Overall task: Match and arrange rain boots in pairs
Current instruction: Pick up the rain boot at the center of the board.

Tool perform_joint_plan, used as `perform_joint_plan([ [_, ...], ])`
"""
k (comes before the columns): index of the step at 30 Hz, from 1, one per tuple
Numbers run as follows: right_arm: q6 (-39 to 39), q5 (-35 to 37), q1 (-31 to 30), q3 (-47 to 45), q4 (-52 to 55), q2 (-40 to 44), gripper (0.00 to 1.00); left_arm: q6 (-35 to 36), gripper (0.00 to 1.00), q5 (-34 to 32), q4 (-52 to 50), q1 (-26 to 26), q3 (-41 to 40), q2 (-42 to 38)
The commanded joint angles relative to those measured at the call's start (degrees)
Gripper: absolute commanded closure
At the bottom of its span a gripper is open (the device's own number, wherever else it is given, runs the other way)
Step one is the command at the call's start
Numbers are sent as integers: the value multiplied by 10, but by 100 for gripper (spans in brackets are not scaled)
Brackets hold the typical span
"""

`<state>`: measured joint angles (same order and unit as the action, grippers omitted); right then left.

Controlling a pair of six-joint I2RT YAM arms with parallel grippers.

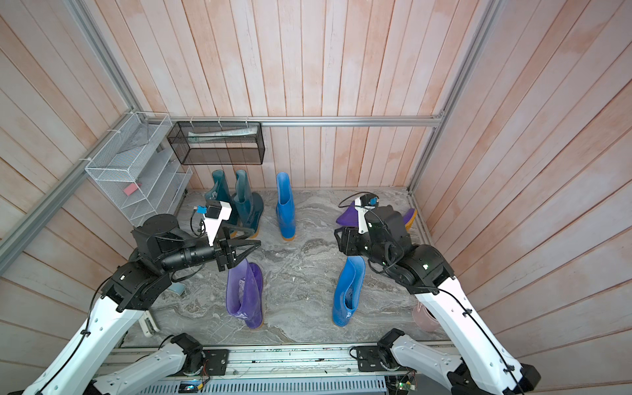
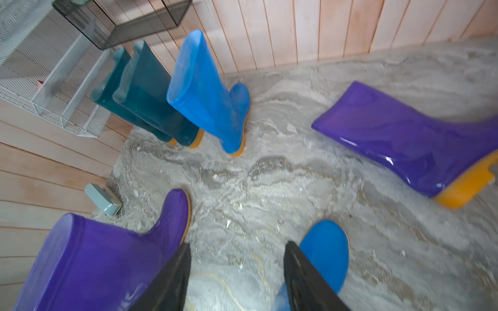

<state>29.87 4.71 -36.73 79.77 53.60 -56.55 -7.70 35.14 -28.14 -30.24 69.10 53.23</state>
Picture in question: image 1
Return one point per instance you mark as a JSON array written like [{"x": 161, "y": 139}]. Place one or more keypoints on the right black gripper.
[{"x": 351, "y": 240}]

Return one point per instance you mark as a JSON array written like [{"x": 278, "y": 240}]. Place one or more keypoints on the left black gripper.
[{"x": 227, "y": 256}]

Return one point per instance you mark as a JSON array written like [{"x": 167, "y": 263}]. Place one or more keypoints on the teal rain boot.
[
  {"x": 220, "y": 192},
  {"x": 248, "y": 204}
]

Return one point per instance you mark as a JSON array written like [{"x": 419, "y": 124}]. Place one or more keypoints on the blue rain boot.
[
  {"x": 347, "y": 294},
  {"x": 285, "y": 208}
]

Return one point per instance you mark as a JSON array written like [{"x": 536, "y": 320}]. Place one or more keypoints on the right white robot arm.
[{"x": 380, "y": 242}]

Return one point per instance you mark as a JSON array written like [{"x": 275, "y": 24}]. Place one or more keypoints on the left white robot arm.
[{"x": 163, "y": 249}]

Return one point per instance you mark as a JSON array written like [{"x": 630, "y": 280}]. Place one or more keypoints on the lying purple rain boot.
[{"x": 350, "y": 217}]

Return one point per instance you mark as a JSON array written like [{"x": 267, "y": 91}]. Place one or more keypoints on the standing purple rain boot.
[{"x": 244, "y": 294}]

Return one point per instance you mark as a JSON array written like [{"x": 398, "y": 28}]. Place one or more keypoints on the pink pencil cup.
[{"x": 424, "y": 319}]

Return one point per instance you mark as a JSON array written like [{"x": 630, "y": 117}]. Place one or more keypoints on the pink eraser block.
[{"x": 131, "y": 188}]

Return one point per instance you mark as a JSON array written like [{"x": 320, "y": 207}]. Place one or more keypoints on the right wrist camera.
[{"x": 363, "y": 204}]

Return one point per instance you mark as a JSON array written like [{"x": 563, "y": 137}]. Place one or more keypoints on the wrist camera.
[
  {"x": 363, "y": 204},
  {"x": 213, "y": 215}
]

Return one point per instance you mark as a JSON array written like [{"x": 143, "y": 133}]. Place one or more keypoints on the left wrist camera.
[{"x": 213, "y": 215}]

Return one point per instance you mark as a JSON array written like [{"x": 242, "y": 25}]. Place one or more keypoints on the black wire mesh basket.
[{"x": 217, "y": 143}]

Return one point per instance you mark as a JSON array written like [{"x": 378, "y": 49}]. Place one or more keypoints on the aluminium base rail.
[{"x": 256, "y": 365}]

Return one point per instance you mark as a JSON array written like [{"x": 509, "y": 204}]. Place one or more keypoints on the white wire mesh shelf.
[{"x": 137, "y": 151}]

